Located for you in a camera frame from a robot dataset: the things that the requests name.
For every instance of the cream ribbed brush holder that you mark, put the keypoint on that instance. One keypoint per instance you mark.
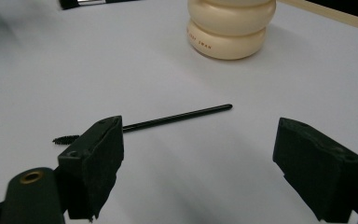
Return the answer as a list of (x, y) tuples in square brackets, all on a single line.
[(230, 28)]

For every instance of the wooden table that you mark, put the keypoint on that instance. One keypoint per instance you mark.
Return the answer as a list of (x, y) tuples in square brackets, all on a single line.
[(332, 15)]

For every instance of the white table board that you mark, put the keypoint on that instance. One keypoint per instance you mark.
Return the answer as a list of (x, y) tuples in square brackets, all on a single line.
[(183, 81)]

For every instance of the black fluffy makeup brush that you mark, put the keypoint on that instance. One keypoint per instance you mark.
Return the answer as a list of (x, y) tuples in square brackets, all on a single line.
[(70, 3)]

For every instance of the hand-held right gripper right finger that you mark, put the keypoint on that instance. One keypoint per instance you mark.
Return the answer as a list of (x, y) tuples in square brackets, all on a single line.
[(317, 174)]

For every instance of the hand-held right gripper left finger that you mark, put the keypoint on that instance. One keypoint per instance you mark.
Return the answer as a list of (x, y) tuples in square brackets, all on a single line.
[(90, 168)]

